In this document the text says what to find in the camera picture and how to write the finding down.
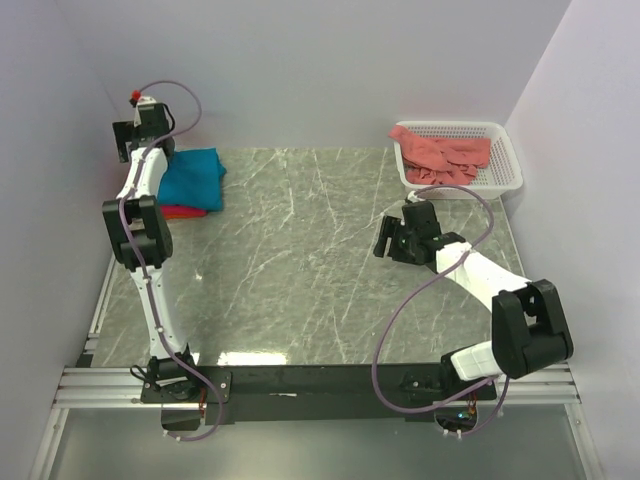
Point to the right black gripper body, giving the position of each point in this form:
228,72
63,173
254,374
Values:
403,246

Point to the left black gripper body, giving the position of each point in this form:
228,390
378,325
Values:
137,132

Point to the blue t shirt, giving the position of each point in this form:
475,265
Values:
193,179

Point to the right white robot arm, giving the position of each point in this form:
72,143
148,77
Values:
529,330

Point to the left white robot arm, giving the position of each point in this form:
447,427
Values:
141,240

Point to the salmon pink t shirt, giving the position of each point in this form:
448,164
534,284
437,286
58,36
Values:
439,160

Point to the folded magenta t shirt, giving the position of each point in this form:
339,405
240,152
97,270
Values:
182,209

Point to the folded orange t shirt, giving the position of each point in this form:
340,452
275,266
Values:
177,216

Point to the black base beam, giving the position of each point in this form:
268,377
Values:
292,392

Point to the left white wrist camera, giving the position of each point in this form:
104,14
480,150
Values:
138,98

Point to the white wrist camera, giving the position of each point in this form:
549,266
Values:
414,197
138,98

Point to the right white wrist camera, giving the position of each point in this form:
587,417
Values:
414,197

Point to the aluminium rail frame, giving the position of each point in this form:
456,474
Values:
285,274

